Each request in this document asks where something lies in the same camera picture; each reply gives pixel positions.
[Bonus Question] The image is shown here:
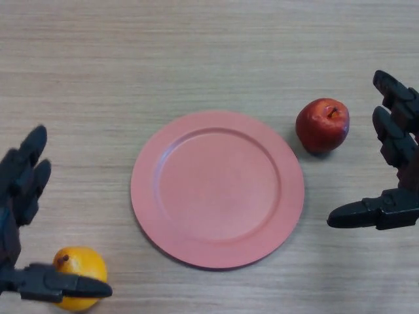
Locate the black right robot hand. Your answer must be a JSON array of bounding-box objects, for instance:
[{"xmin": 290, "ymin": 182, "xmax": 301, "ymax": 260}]
[{"xmin": 327, "ymin": 69, "xmax": 419, "ymax": 231}]

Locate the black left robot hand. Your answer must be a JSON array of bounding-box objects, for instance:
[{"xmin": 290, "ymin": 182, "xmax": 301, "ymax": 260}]
[{"xmin": 0, "ymin": 124, "xmax": 113, "ymax": 304}]

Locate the yellow pear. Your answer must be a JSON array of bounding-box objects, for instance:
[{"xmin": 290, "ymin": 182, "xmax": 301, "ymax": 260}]
[{"xmin": 52, "ymin": 245, "xmax": 108, "ymax": 311}]

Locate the pink round plate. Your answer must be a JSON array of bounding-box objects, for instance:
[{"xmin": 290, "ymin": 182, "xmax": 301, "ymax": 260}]
[{"xmin": 130, "ymin": 110, "xmax": 305, "ymax": 271}]

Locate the red apple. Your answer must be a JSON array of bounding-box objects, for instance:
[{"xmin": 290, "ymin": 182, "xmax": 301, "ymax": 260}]
[{"xmin": 295, "ymin": 97, "xmax": 350, "ymax": 154}]

